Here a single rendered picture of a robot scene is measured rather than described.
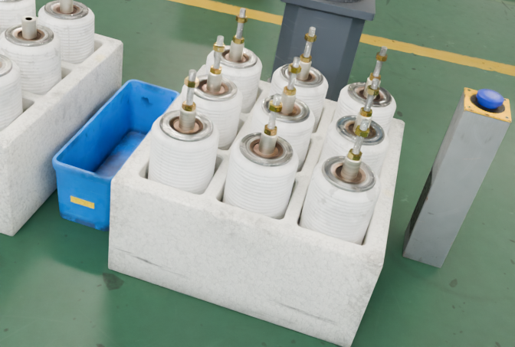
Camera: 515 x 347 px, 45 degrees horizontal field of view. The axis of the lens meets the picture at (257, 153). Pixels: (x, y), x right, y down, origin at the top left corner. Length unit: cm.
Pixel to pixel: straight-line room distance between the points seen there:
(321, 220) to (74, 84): 49
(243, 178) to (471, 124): 36
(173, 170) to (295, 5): 52
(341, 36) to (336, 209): 53
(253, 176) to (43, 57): 42
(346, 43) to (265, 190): 52
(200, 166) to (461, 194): 43
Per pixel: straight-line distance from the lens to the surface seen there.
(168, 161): 88
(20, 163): 102
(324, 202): 85
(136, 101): 126
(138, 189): 89
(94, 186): 102
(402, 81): 172
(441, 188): 106
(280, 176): 85
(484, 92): 101
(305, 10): 127
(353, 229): 87
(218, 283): 95
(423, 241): 113
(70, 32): 116
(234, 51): 107
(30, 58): 107
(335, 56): 131
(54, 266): 103
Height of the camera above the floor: 75
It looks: 36 degrees down
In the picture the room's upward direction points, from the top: 12 degrees clockwise
